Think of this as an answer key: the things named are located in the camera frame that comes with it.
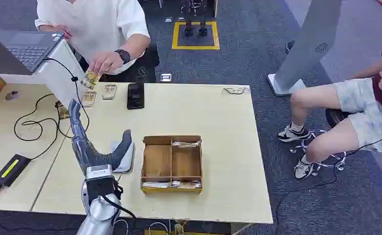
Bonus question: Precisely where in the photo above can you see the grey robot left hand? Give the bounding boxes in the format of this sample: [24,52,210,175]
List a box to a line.
[68,98,133,170]

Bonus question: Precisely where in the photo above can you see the white flat pad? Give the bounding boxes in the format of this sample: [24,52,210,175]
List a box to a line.
[109,141,136,174]

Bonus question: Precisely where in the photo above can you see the wooden compartment box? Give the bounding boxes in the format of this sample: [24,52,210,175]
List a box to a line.
[140,135,204,195]

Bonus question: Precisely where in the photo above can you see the black smartphone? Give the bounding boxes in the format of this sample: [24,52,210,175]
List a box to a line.
[126,82,145,111]

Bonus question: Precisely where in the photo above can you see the stack of cards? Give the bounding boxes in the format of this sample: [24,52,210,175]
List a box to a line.
[142,180,202,190]
[171,140,201,149]

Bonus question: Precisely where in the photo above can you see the black power adapter yellow label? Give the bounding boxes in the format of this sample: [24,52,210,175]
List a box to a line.
[0,153,32,188]

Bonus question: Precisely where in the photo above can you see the person's left hand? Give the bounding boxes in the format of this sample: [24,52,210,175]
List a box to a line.
[89,51,124,74]

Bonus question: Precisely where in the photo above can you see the black wristwatch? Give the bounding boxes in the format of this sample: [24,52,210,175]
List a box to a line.
[115,48,131,65]

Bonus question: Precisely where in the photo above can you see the dark grey laptop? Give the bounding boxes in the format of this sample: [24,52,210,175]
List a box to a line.
[0,25,65,76]

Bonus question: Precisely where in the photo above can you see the person in white shirt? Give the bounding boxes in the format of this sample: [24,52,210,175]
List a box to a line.
[34,0,161,84]

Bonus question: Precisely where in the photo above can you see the yellow floor tape square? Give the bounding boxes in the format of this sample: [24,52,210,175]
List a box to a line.
[171,21,221,51]

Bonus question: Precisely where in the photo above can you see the eyeglasses on desk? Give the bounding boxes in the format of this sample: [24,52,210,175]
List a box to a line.
[221,86,252,95]

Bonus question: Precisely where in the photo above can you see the black robot legs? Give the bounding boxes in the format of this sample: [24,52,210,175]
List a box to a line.
[180,0,210,37]

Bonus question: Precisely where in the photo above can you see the black stool chrome base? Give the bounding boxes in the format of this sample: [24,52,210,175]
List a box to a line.
[289,108,348,173]

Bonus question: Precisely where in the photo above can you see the grey white floor stand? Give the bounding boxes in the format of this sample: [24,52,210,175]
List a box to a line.
[267,0,345,97]

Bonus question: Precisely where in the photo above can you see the seated person in shorts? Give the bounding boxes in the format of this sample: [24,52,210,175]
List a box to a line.
[276,41,382,181]

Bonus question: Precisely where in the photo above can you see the black laptop power cable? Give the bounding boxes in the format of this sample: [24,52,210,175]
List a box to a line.
[13,57,91,161]

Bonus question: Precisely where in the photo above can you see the white cable under desk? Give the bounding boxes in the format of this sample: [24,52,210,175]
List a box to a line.
[113,219,173,235]

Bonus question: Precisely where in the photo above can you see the black floor cable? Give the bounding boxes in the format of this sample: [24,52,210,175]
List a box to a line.
[273,120,382,235]

